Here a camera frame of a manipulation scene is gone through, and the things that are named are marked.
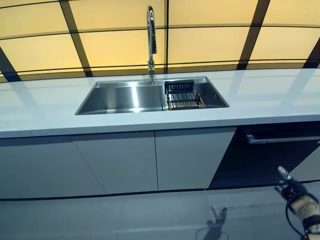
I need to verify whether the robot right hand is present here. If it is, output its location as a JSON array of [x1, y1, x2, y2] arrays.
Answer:
[[274, 165, 320, 220]]

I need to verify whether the black built-in dishwasher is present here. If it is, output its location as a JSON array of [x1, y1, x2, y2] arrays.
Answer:
[[208, 125, 320, 190]]

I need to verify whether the white cabinet door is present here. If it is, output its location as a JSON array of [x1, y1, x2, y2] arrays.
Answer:
[[69, 130, 159, 196], [0, 135, 109, 201], [154, 125, 238, 193]]

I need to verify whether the black sink drain rack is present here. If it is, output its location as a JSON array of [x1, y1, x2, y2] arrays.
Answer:
[[163, 79, 206, 112]]

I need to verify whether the stainless steel sink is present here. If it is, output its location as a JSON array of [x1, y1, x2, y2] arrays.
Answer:
[[74, 75, 231, 117]]

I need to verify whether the chrome kitchen faucet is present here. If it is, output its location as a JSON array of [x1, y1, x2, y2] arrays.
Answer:
[[145, 5, 159, 85]]

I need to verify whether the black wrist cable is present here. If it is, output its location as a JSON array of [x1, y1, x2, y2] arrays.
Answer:
[[284, 196, 310, 238]]

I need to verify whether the silver dishwasher handle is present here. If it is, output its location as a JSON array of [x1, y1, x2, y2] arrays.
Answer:
[[244, 133, 320, 145]]

